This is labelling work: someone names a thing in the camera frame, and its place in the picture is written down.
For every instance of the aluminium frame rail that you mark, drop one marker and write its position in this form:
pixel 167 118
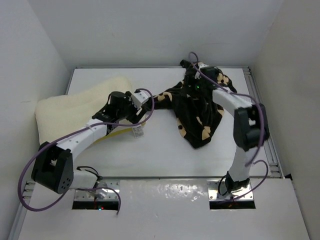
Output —
pixel 21 212
pixel 266 150

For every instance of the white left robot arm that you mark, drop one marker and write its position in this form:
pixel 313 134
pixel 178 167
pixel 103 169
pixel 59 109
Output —
pixel 54 166

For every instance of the cream contoured pillow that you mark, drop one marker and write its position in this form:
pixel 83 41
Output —
pixel 60 115

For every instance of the black floral plush pillowcase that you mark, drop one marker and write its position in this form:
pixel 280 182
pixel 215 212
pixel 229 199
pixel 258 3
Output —
pixel 197 118

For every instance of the aluminium frame rail left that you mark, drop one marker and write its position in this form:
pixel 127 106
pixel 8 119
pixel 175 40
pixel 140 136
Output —
pixel 21 212

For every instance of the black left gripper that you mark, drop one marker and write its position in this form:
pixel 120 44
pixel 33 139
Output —
pixel 134 117

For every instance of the metal base plate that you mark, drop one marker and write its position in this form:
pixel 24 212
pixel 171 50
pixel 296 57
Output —
pixel 241 194
pixel 106 194

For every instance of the aluminium frame rail right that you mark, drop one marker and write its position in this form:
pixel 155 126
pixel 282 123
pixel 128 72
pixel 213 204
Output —
pixel 266 150

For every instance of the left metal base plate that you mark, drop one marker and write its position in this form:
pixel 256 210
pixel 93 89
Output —
pixel 106 194

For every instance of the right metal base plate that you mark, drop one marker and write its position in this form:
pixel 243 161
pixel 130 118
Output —
pixel 241 194

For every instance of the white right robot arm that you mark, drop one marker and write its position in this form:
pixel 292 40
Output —
pixel 250 124

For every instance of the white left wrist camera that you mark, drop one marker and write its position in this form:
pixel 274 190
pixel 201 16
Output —
pixel 139 98

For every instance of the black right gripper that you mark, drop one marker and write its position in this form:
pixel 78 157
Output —
pixel 191 80

